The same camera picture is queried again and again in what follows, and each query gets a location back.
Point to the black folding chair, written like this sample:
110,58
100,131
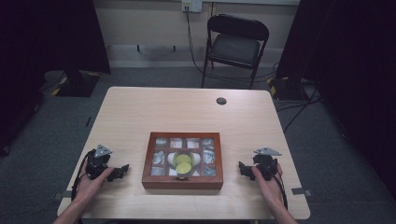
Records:
235,49

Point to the black stand base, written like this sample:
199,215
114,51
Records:
286,88
76,85

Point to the white wall socket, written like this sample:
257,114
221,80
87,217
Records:
191,5

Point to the dark curtain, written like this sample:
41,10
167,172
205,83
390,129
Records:
351,62
46,46

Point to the group of white packets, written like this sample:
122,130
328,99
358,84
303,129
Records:
159,158

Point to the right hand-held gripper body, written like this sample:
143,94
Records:
266,163

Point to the wooden box with glass lid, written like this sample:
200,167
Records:
149,182

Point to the person's right hand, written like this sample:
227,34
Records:
269,189

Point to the person's left hand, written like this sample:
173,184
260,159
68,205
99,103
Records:
90,186

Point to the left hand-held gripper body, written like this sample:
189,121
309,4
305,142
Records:
97,163

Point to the grey tape strip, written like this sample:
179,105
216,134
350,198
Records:
301,191
60,195

